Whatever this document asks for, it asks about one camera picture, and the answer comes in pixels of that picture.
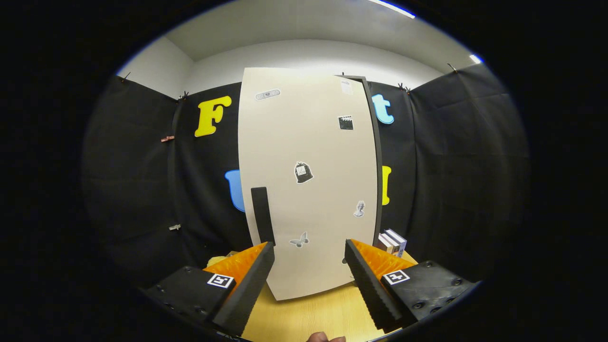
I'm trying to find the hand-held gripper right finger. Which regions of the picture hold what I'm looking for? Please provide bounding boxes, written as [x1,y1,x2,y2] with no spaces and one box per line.
[344,238,478,333]

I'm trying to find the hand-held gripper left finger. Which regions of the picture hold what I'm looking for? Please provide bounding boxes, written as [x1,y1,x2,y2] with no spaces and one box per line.
[142,241,276,337]

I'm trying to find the dark grey shoe cabinet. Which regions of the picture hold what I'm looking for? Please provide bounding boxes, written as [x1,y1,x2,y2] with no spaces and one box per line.
[338,74,385,234]

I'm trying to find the beige shoe cabinet door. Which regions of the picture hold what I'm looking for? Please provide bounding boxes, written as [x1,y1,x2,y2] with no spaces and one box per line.
[237,66,381,302]

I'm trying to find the yellow plush toy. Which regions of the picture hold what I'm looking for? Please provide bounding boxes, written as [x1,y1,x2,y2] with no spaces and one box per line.
[207,251,241,268]

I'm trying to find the long ceiling light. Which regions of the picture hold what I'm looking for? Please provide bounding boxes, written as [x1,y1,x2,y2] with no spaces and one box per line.
[367,0,417,19]

